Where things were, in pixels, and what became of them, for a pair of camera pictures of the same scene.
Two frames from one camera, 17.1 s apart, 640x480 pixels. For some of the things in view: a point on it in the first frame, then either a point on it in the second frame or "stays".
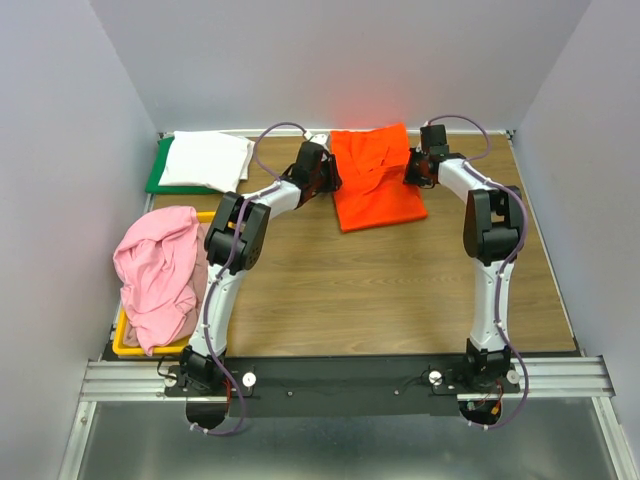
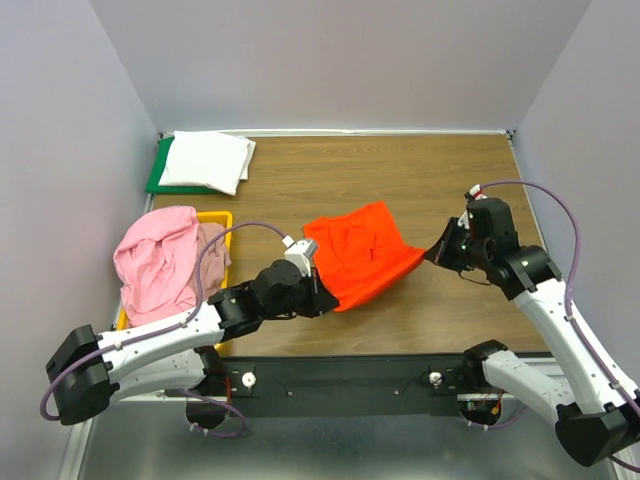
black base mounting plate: x=315 y=386 stays
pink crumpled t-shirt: x=152 y=263 stays
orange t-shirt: x=372 y=167 to x=360 y=255
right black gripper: x=409 y=177 to x=440 y=252
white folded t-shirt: x=217 y=160 stays
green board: x=156 y=171 stays
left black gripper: x=333 y=181 to x=319 y=298
